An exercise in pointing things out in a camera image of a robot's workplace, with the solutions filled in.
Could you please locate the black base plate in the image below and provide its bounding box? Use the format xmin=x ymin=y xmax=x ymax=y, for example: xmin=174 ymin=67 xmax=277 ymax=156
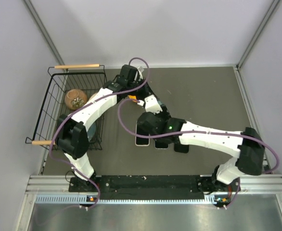
xmin=68 ymin=175 xmax=240 ymax=194

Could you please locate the black wire basket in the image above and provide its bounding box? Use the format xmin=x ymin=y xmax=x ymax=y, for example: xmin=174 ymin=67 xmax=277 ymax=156
xmin=25 ymin=64 xmax=107 ymax=149

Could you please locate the purple cable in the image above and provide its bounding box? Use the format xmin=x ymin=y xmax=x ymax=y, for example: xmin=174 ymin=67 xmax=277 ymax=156
xmin=118 ymin=99 xmax=281 ymax=210
xmin=35 ymin=57 xmax=150 ymax=227

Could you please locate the blue grey ceramic bowl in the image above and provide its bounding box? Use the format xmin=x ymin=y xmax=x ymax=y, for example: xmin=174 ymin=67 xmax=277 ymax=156
xmin=87 ymin=121 xmax=99 ymax=144

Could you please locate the brown ceramic vase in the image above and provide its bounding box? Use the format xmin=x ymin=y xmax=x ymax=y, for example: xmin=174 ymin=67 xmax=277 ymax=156
xmin=64 ymin=89 xmax=88 ymax=110

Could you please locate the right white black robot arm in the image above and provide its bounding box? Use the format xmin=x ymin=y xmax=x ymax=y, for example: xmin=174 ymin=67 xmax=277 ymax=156
xmin=137 ymin=98 xmax=265 ymax=193

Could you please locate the orange bowl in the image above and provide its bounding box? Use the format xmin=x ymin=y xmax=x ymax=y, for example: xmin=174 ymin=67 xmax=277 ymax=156
xmin=128 ymin=95 xmax=137 ymax=100

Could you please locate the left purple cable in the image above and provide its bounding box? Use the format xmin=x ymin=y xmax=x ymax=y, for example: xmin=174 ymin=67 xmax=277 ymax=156
xmin=35 ymin=57 xmax=150 ymax=227

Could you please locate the grey cable duct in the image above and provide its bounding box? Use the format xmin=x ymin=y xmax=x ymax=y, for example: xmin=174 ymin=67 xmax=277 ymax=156
xmin=35 ymin=194 xmax=228 ymax=205

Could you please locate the beige phone case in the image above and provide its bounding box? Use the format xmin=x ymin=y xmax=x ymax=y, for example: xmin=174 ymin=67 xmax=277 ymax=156
xmin=134 ymin=121 xmax=151 ymax=147

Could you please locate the black phone case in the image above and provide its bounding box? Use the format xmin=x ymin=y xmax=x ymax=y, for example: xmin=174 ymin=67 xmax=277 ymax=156
xmin=174 ymin=143 xmax=189 ymax=154

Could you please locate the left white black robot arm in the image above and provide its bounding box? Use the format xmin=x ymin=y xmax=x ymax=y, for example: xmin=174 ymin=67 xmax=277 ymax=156
xmin=55 ymin=64 xmax=170 ymax=191

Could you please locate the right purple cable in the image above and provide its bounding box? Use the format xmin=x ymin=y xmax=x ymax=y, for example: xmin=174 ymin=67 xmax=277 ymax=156
xmin=118 ymin=99 xmax=281 ymax=210

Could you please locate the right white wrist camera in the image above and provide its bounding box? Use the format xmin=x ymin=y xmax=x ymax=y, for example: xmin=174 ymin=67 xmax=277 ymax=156
xmin=137 ymin=95 xmax=163 ymax=114

